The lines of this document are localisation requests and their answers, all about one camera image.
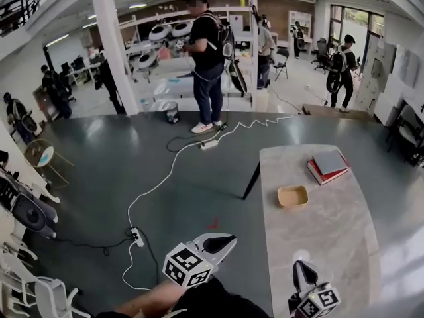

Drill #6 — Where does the patterned waste bin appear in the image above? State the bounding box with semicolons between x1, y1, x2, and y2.
162;101;181;125

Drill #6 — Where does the white floor cable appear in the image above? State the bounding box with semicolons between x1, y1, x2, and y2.
127;144;203;231
121;243;153;292

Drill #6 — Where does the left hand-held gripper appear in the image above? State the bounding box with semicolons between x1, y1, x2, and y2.
162;233;238;290

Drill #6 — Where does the wooden platform step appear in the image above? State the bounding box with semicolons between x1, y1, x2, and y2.
301;103;380;123

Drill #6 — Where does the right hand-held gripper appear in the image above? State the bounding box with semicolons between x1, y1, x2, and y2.
288;260;342;318

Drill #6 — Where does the gold wire chair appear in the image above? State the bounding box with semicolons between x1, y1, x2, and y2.
24;138;75;189

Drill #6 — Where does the white zigzag cable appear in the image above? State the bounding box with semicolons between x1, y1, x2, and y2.
217;113;295;144

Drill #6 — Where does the black table leg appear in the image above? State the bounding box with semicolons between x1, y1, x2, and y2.
242;161;261;201

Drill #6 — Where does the person's left forearm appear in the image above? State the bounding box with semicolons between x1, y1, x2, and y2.
112;280;186;318

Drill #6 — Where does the person's black clothing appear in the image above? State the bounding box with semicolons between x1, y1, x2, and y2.
170;276;268;318

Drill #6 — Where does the tan square tray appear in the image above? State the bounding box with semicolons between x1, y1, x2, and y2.
277;185;309;209

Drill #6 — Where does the white shelf unit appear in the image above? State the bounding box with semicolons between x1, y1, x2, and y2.
288;9;313;43

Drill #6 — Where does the black stair railing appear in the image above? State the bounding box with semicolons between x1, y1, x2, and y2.
0;0;61;38

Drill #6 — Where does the black floor cable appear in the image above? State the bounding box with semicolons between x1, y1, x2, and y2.
52;229;160;285
166;124;226;152

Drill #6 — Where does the white round device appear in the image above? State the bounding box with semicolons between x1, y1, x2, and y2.
170;21;195;40
148;23;174;43
138;52;158;70

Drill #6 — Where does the black office chair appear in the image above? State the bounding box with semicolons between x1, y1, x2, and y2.
312;38;329;75

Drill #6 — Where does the white pillar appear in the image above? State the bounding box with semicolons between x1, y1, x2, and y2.
90;0;140;115

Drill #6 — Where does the red hardcover book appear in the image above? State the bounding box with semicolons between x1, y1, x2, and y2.
306;150;351;186

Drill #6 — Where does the white plastic chair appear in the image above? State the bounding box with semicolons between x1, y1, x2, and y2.
0;243;82;318

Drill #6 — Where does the grey backpack device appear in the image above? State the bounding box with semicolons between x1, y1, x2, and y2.
0;169;59;240

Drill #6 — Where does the black folding chair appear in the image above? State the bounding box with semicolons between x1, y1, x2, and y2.
273;48;290;81

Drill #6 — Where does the white metal shelf rack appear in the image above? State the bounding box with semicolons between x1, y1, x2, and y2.
117;0;263;103

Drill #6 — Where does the grey book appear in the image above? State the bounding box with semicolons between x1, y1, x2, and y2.
311;148;349;175

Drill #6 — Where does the white desk with monitors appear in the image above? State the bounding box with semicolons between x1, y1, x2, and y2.
60;55;101;86

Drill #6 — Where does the white locker cabinet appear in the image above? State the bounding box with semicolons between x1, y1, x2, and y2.
352;37;398;113

